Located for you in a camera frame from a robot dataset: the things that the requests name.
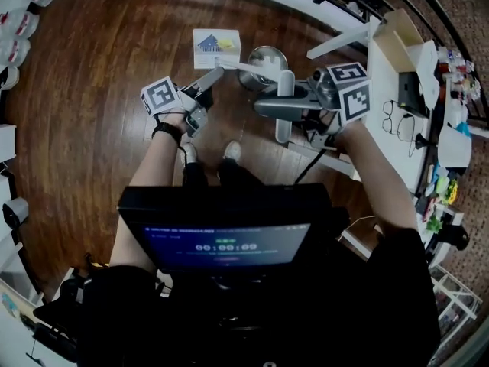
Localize person's left forearm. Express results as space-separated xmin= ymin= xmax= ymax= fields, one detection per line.
xmin=109 ymin=112 xmax=189 ymax=269

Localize white table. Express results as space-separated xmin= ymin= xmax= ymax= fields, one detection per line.
xmin=288 ymin=13 xmax=441 ymax=195

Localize yellow flower decoration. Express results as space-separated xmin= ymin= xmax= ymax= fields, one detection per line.
xmin=444 ymin=179 xmax=459 ymax=206

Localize person's left shoe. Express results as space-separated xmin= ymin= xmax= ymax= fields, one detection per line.
xmin=180 ymin=142 xmax=198 ymax=166

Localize white wire rack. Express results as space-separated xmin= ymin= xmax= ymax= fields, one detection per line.
xmin=429 ymin=265 xmax=483 ymax=346

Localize black wristband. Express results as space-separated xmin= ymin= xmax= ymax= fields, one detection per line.
xmin=151 ymin=122 xmax=183 ymax=145

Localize white dustpan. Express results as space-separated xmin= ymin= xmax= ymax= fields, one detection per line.
xmin=193 ymin=28 xmax=286 ymax=82

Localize white paper roll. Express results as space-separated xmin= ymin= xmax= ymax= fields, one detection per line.
xmin=2 ymin=197 xmax=30 ymax=229

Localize black chest-mounted monitor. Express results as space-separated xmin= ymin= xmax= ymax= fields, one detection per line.
xmin=117 ymin=183 xmax=334 ymax=279

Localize white shelf unit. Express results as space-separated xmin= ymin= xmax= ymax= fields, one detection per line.
xmin=0 ymin=123 xmax=45 ymax=307

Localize person's black trousers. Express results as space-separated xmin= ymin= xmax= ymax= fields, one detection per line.
xmin=181 ymin=158 xmax=265 ymax=187

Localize person's right shoe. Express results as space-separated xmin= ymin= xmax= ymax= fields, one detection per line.
xmin=222 ymin=140 xmax=243 ymax=164

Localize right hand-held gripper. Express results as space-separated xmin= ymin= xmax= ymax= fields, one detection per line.
xmin=254 ymin=62 xmax=371 ymax=151

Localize person's black shirt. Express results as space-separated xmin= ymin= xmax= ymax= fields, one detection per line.
xmin=75 ymin=226 xmax=443 ymax=367

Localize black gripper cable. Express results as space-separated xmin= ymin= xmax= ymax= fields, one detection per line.
xmin=293 ymin=148 xmax=326 ymax=185

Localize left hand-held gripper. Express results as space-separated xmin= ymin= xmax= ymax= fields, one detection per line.
xmin=140 ymin=67 xmax=225 ymax=138

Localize black-rimmed glasses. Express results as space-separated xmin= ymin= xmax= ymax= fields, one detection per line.
xmin=382 ymin=99 xmax=395 ymax=134

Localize person's shoe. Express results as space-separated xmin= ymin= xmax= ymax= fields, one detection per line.
xmin=180 ymin=142 xmax=198 ymax=166
xmin=222 ymin=140 xmax=243 ymax=164

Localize person's right forearm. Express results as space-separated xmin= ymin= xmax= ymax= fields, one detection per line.
xmin=335 ymin=122 xmax=420 ymax=239

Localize thin black cable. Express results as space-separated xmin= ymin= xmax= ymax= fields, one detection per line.
xmin=396 ymin=112 xmax=422 ymax=158

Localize silver metal trash can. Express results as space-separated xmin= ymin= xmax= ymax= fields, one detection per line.
xmin=238 ymin=46 xmax=290 ymax=91

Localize open cardboard box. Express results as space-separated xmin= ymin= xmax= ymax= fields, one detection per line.
xmin=372 ymin=8 xmax=441 ymax=109

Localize white paper bag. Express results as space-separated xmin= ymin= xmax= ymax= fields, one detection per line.
xmin=436 ymin=124 xmax=473 ymax=170

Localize black electronic device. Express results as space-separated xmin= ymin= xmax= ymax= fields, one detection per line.
xmin=397 ymin=71 xmax=429 ymax=119

